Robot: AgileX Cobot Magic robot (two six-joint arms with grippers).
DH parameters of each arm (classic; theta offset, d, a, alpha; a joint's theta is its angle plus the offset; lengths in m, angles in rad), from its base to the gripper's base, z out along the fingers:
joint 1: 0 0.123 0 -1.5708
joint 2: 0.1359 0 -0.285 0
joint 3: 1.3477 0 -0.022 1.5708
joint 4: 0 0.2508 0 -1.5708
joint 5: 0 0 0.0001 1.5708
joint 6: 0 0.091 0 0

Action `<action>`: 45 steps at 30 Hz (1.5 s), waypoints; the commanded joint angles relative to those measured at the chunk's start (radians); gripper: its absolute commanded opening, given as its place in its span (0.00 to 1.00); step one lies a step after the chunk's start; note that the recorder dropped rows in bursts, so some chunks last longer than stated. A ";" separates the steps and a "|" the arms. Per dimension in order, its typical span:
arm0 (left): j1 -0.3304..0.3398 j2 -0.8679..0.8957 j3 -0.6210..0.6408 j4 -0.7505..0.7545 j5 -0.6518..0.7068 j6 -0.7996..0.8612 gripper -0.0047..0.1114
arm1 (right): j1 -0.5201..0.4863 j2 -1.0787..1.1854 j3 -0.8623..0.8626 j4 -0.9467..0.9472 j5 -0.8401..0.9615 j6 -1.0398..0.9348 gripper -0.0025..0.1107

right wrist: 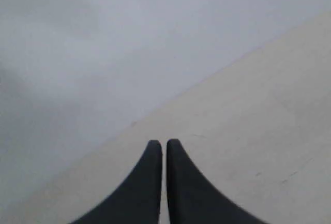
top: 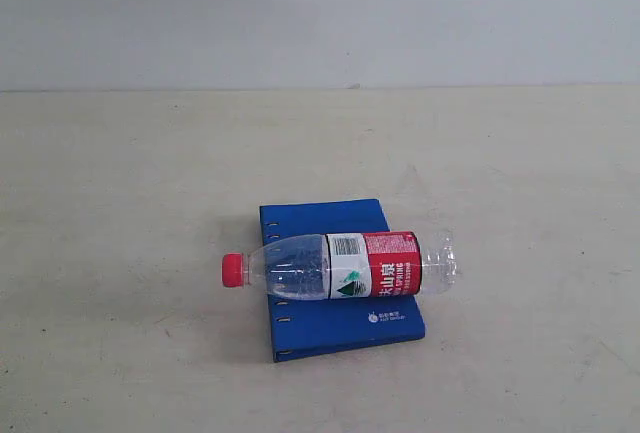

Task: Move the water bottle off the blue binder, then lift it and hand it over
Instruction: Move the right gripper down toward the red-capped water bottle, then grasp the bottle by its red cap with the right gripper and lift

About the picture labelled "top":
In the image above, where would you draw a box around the clear plastic water bottle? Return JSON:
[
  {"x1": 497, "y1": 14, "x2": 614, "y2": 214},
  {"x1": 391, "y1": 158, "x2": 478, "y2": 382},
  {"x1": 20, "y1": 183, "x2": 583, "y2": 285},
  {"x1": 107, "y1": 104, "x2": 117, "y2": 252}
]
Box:
[{"x1": 221, "y1": 231, "x2": 458, "y2": 301}]

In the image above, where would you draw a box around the blue ring binder notebook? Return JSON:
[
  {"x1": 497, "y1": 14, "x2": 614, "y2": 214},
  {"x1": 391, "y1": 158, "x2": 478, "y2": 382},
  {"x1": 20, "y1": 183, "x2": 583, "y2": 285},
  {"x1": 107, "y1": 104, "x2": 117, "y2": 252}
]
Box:
[{"x1": 259, "y1": 199, "x2": 427, "y2": 362}]

